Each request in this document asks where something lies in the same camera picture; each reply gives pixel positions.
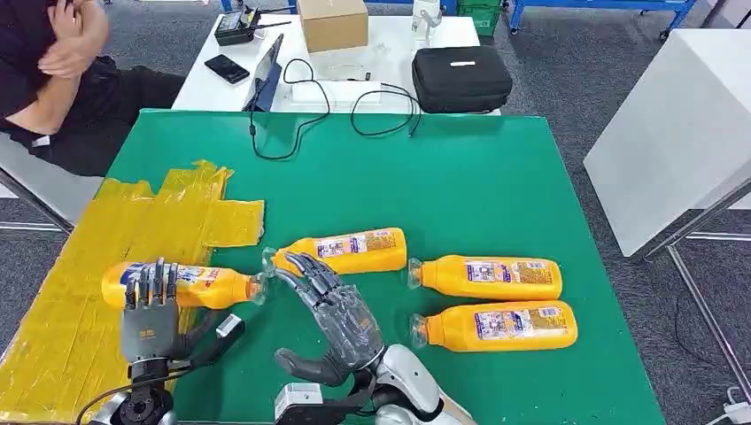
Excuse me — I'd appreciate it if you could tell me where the flat white box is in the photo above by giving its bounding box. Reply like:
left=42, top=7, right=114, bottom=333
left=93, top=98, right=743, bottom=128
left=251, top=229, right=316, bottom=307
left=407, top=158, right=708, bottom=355
left=290, top=80, right=383, bottom=109

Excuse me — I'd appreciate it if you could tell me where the black zipped carry case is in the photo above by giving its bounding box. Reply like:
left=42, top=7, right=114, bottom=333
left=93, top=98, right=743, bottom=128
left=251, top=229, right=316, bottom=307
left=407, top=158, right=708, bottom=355
left=410, top=45, right=515, bottom=114

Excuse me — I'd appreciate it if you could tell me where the black radio with antennas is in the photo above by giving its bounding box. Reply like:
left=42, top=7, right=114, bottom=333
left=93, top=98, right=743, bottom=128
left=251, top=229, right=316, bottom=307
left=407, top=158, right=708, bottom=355
left=213, top=4, right=293, bottom=47

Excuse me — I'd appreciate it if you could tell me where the orange drink bottle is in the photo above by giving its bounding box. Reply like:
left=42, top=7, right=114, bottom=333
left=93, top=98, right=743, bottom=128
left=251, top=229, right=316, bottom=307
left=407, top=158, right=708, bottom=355
left=409, top=300, right=579, bottom=353
left=100, top=260, right=268, bottom=311
left=407, top=255, right=563, bottom=301
left=262, top=227, right=407, bottom=277

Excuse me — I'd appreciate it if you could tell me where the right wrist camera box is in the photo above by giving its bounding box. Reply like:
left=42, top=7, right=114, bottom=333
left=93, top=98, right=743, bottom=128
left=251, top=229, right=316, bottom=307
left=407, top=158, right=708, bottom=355
left=274, top=382, right=376, bottom=425

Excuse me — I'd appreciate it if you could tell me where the brown cardboard box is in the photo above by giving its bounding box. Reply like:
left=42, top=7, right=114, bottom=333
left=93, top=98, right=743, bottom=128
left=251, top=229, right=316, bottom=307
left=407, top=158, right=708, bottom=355
left=297, top=0, right=369, bottom=54

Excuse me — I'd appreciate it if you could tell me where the green table mat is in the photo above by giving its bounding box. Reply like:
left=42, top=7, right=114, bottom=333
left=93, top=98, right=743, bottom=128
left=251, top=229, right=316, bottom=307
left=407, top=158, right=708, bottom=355
left=105, top=108, right=667, bottom=425

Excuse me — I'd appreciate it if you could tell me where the blue metal cart frame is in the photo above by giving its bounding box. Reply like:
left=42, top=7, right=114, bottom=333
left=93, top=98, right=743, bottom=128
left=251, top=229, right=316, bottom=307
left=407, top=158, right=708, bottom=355
left=508, top=0, right=700, bottom=43

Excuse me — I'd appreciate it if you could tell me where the white seat with metal legs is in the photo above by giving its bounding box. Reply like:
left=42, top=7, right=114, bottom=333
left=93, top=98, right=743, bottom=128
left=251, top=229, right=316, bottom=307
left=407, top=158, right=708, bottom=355
left=0, top=131, right=104, bottom=233

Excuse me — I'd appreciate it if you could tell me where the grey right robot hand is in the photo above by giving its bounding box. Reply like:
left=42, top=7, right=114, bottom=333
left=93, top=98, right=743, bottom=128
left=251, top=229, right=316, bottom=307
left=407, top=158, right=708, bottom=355
left=273, top=251, right=389, bottom=389

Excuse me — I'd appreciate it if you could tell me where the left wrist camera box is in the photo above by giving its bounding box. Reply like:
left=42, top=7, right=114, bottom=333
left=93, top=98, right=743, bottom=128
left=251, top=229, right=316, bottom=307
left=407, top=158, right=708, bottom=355
left=166, top=313, right=246, bottom=372

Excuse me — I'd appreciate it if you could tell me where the white table with metal legs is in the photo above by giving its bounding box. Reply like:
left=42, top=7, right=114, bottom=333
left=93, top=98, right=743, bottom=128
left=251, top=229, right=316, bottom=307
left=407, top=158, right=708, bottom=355
left=583, top=27, right=751, bottom=400

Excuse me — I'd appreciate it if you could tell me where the white power adapter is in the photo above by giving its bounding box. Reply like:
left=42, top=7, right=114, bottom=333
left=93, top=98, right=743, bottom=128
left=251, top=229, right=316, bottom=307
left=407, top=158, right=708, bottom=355
left=707, top=387, right=751, bottom=425

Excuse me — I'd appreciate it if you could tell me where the black smartphone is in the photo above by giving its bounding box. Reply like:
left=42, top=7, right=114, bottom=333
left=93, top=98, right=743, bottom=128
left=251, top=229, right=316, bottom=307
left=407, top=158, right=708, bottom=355
left=204, top=53, right=251, bottom=85

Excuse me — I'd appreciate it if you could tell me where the blue metal rack frame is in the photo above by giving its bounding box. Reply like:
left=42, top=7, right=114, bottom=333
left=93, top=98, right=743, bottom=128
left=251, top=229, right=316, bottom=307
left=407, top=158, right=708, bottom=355
left=220, top=0, right=460, bottom=16

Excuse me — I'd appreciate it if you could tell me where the white plastic gadget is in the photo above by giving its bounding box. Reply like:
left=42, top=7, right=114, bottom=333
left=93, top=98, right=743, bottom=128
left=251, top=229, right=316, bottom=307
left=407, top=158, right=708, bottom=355
left=410, top=0, right=443, bottom=43

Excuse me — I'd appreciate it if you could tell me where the green plastic crate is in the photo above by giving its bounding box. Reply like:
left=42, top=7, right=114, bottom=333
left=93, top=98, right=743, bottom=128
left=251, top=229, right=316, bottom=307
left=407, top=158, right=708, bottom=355
left=456, top=0, right=507, bottom=37

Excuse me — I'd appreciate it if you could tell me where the long black cable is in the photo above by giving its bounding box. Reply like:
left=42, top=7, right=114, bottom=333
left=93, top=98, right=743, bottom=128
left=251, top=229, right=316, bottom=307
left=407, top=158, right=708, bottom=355
left=249, top=57, right=331, bottom=160

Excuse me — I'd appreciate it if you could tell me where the looped black cable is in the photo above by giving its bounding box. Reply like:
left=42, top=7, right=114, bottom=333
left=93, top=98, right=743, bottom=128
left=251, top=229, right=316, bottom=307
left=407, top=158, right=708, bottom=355
left=350, top=81, right=422, bottom=139

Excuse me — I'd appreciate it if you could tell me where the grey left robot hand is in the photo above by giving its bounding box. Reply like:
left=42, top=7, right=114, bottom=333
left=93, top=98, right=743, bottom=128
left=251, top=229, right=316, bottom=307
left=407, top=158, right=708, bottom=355
left=120, top=257, right=220, bottom=365

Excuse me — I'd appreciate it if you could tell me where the person's left hand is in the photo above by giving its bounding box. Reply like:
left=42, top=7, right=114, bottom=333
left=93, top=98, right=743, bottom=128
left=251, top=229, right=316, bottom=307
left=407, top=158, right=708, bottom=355
left=48, top=0, right=83, bottom=34

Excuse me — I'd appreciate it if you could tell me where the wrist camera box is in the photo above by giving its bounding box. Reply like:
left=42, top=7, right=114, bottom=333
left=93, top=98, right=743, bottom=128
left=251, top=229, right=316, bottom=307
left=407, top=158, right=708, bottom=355
left=166, top=313, right=246, bottom=372
left=274, top=382, right=376, bottom=425

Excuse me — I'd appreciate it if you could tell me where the white desk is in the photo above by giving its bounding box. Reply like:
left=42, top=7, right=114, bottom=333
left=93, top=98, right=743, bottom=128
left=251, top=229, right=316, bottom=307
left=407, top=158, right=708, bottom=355
left=171, top=14, right=501, bottom=115

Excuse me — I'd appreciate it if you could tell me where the person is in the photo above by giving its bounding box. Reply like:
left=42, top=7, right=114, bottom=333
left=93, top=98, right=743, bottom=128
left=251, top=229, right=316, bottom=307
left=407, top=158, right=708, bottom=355
left=0, top=0, right=186, bottom=177

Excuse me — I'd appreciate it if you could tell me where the dark tablet computer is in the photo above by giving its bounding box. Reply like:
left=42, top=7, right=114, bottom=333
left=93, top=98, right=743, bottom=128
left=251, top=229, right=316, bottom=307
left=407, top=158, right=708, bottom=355
left=242, top=33, right=285, bottom=112

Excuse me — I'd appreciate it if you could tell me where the yellow plastic sheet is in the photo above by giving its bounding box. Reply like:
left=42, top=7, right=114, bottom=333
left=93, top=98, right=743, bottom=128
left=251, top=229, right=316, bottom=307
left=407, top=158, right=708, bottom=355
left=0, top=159, right=267, bottom=425

